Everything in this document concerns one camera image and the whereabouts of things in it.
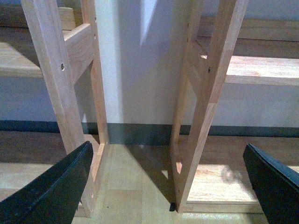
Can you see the right wooden shelf unit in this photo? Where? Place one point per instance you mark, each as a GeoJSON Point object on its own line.
{"type": "Point", "coordinates": [208, 171]}

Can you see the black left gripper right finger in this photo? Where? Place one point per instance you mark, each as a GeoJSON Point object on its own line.
{"type": "Point", "coordinates": [275, 185]}

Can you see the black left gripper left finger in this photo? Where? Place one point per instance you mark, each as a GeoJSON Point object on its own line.
{"type": "Point", "coordinates": [52, 197]}

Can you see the wooden shelf unit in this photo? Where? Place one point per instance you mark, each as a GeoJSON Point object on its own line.
{"type": "Point", "coordinates": [208, 171]}
{"type": "Point", "coordinates": [39, 39]}

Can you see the left wooden shelf unit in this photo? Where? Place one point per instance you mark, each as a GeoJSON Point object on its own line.
{"type": "Point", "coordinates": [39, 39]}

